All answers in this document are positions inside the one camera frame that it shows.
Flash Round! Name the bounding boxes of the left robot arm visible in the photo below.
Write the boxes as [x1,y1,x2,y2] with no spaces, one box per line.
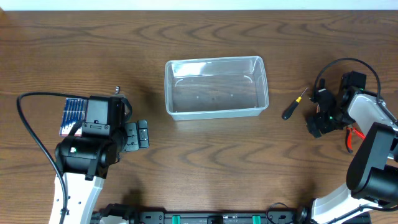
[50,95,149,223]

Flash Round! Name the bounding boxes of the black yellow screwdriver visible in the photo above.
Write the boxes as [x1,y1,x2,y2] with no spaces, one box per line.
[282,87,308,120]

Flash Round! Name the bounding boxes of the left black cable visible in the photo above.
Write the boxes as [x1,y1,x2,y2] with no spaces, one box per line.
[16,91,91,224]

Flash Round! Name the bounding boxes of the blue precision screwdriver set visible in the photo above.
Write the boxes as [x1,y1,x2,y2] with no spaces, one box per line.
[59,98,88,137]

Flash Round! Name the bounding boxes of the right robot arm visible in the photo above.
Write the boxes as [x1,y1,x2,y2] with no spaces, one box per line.
[296,72,397,223]

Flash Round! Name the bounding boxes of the black cable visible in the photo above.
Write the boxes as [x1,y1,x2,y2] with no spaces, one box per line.
[312,57,398,125]
[16,91,91,224]

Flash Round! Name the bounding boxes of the clear plastic container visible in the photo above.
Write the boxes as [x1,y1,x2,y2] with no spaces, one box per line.
[164,56,269,121]

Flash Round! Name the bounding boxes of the chrome offset wrench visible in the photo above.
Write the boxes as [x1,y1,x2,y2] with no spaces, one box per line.
[115,86,120,95]

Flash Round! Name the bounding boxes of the red-handled pliers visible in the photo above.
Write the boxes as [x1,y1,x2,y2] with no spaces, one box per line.
[345,125,365,154]

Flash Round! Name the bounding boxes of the right black cable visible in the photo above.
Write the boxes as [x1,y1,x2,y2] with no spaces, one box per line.
[312,57,398,125]

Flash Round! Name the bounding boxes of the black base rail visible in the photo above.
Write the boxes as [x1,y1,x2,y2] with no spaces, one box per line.
[88,204,314,224]

